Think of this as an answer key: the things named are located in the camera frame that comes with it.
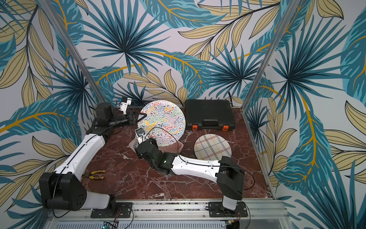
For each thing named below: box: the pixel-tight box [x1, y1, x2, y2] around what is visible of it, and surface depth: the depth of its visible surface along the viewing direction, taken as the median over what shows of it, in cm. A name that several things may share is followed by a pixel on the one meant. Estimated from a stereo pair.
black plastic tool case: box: [184, 99, 236, 132], surface depth 112 cm
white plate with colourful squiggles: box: [137, 99, 186, 147], surface depth 77 cm
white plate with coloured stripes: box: [193, 133, 233, 161], surface depth 100 cm
